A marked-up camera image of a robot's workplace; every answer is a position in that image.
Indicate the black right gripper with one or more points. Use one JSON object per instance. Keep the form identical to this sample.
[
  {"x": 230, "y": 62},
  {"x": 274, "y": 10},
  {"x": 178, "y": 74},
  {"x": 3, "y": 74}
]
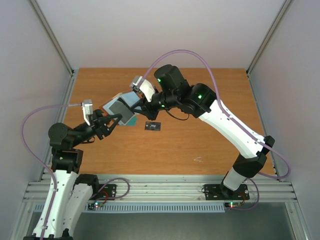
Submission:
[{"x": 148, "y": 110}]

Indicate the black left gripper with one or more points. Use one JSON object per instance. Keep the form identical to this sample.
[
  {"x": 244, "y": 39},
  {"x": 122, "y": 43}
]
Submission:
[{"x": 100, "y": 126}]

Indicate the teal credit card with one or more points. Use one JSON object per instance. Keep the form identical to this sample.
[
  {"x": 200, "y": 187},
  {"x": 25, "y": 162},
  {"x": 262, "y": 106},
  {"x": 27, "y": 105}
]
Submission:
[{"x": 132, "y": 122}]

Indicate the black credit card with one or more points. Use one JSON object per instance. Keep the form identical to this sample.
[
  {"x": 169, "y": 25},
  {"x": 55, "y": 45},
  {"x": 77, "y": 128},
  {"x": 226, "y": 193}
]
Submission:
[
  {"x": 119, "y": 106},
  {"x": 152, "y": 126}
]

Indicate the brown leather card holder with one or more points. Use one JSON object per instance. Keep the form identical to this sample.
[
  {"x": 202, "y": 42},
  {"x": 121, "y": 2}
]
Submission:
[{"x": 130, "y": 97}]

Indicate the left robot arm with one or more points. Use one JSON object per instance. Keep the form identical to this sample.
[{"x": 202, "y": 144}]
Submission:
[{"x": 69, "y": 191}]

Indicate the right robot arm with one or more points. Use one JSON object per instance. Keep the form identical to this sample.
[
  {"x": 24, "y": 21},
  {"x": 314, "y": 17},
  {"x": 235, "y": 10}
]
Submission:
[{"x": 202, "y": 102}]

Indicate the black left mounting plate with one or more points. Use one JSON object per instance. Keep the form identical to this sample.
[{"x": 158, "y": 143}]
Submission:
[{"x": 107, "y": 193}]

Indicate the black mounting plate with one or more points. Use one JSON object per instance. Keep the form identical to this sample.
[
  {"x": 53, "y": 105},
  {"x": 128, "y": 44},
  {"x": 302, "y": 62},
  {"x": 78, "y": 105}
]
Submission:
[
  {"x": 107, "y": 193},
  {"x": 212, "y": 192}
]

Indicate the left controller board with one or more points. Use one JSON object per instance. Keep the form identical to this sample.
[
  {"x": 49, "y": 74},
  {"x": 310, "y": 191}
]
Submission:
[{"x": 95, "y": 206}]

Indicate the controller board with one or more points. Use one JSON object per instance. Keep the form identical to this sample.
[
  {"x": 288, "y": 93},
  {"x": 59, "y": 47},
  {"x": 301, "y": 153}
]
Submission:
[
  {"x": 232, "y": 204},
  {"x": 95, "y": 206}
]

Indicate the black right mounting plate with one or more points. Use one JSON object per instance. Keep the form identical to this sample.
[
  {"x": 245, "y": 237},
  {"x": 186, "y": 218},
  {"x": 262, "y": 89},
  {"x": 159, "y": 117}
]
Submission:
[{"x": 212, "y": 192}]

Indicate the right controller board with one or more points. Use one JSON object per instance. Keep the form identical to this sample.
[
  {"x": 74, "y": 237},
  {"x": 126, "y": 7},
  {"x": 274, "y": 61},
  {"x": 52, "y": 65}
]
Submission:
[{"x": 232, "y": 204}]

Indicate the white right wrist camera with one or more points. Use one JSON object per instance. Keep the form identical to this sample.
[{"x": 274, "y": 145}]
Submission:
[{"x": 143, "y": 86}]

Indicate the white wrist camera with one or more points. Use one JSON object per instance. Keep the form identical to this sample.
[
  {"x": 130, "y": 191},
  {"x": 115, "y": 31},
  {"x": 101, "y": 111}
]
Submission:
[
  {"x": 143, "y": 86},
  {"x": 87, "y": 110}
]

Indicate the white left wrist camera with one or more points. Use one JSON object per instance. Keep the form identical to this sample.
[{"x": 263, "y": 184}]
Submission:
[{"x": 87, "y": 110}]

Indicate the grey slotted cable duct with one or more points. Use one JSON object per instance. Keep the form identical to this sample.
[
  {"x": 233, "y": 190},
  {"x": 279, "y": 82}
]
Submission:
[{"x": 133, "y": 208}]

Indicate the aluminium frame post left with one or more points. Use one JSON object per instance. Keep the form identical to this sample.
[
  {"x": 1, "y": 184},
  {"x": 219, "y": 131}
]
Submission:
[{"x": 48, "y": 30}]

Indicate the aluminium frame post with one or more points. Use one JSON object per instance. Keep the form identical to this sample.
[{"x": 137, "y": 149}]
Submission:
[
  {"x": 48, "y": 30},
  {"x": 285, "y": 6}
]

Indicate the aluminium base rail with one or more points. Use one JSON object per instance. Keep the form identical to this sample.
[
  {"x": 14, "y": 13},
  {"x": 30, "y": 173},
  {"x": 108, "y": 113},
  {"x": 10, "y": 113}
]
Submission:
[{"x": 187, "y": 189}]

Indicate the aluminium frame post right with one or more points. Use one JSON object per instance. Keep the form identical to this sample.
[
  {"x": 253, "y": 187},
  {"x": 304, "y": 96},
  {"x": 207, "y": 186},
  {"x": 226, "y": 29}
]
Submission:
[{"x": 285, "y": 6}]

